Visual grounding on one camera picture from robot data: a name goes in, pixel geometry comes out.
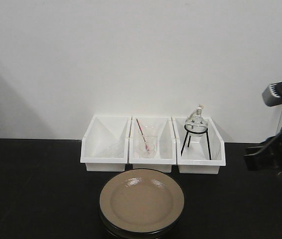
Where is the white storage bin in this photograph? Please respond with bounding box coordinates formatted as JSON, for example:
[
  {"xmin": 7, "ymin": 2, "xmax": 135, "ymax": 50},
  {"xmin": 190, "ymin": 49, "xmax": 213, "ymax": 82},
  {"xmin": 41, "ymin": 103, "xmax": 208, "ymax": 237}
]
[
  {"xmin": 80, "ymin": 115, "xmax": 132, "ymax": 172},
  {"xmin": 128, "ymin": 116, "xmax": 177, "ymax": 173},
  {"xmin": 172, "ymin": 117, "xmax": 226, "ymax": 174}
]

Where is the beige round plate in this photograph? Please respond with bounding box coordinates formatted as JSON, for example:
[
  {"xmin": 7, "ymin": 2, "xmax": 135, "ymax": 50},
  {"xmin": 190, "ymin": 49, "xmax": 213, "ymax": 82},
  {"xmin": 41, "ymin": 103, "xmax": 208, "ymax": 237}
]
[
  {"xmin": 99, "ymin": 169, "xmax": 185, "ymax": 233},
  {"xmin": 98, "ymin": 209, "xmax": 184, "ymax": 239}
]

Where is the red white glass rod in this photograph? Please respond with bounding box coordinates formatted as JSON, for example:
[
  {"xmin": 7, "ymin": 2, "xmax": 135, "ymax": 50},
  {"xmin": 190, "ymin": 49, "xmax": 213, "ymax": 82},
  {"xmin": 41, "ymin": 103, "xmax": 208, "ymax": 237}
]
[{"xmin": 136, "ymin": 119, "xmax": 149, "ymax": 152}]

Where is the black wire tripod stand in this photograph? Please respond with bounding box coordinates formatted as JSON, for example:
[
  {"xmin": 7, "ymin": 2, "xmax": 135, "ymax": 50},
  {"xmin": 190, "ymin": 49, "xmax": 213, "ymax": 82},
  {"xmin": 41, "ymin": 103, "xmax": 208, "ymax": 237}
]
[{"xmin": 181, "ymin": 124, "xmax": 211, "ymax": 160}]

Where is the white storage bin middle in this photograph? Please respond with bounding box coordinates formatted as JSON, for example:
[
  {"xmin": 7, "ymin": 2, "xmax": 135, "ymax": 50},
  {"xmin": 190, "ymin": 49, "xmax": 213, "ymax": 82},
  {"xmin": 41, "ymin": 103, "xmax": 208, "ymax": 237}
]
[{"xmin": 128, "ymin": 116, "xmax": 177, "ymax": 173}]

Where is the clear glass beaker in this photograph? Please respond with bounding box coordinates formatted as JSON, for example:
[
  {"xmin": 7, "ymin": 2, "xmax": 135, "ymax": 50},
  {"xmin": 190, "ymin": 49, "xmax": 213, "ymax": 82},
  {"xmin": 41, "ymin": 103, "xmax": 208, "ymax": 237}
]
[{"xmin": 138, "ymin": 125, "xmax": 158, "ymax": 158}]

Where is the white storage bin right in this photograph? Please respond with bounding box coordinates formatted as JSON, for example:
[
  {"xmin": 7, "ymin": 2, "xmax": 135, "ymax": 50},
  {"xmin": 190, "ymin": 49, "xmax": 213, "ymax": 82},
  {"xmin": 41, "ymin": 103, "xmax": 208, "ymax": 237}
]
[{"xmin": 172, "ymin": 117, "xmax": 226, "ymax": 174}]

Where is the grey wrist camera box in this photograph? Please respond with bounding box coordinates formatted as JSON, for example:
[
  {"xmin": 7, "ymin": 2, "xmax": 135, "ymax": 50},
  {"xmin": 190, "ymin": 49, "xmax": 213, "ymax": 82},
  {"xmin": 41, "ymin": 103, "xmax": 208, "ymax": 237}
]
[{"xmin": 262, "ymin": 77, "xmax": 282, "ymax": 108}]

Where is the white storage bin left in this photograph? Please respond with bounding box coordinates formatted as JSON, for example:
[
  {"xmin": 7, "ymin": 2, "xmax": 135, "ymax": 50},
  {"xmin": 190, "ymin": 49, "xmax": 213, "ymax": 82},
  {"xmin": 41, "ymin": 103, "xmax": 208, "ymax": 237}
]
[{"xmin": 80, "ymin": 115, "xmax": 132, "ymax": 172}]

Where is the glass alcohol lamp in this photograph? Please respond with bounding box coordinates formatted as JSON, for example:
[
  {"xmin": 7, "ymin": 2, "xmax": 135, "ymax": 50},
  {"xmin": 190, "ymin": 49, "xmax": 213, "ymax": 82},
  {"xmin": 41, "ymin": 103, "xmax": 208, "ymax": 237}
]
[{"xmin": 185, "ymin": 105, "xmax": 208, "ymax": 137}]

